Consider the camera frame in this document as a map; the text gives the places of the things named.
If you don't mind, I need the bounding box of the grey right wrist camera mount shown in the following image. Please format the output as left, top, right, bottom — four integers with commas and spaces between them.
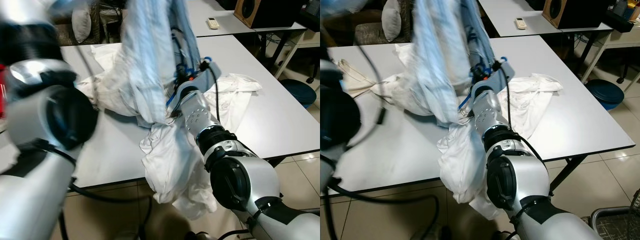
175, 59, 224, 103
470, 60, 516, 101

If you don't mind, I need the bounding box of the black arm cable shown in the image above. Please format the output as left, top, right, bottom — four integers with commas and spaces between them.
59, 177, 153, 240
324, 177, 441, 240
492, 59, 553, 196
200, 57, 222, 126

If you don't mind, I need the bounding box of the wooden black loudspeaker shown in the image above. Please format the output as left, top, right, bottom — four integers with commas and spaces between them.
542, 0, 615, 29
234, 0, 307, 29

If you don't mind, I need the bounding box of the brown patterned sofa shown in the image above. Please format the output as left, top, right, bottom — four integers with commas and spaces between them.
327, 10, 416, 47
54, 5, 126, 47

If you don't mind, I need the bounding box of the plain white garment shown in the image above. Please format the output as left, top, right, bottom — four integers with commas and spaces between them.
370, 42, 563, 221
75, 42, 263, 221

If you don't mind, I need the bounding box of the grey pillow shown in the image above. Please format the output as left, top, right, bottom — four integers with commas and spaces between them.
382, 0, 404, 43
71, 4, 93, 44

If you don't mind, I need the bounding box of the round blue stool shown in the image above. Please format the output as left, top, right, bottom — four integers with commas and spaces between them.
585, 78, 626, 112
279, 78, 317, 109

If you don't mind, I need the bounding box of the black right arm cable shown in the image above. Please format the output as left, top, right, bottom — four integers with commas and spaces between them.
200, 57, 222, 126
492, 59, 553, 196

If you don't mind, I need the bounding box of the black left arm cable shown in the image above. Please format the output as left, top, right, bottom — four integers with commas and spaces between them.
59, 177, 153, 240
324, 177, 441, 240

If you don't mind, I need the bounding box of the beige folded cloth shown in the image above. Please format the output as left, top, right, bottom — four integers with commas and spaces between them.
336, 58, 375, 99

